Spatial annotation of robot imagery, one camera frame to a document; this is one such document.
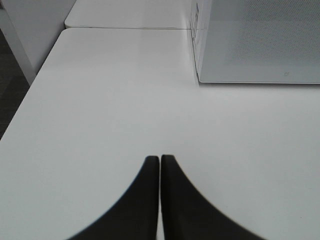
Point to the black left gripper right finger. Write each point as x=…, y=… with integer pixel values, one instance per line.
x=187, y=215

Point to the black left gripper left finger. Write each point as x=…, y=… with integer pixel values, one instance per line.
x=135, y=215

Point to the white microwave oven body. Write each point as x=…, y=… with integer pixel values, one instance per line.
x=200, y=15

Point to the white microwave door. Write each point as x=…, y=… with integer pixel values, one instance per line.
x=261, y=42

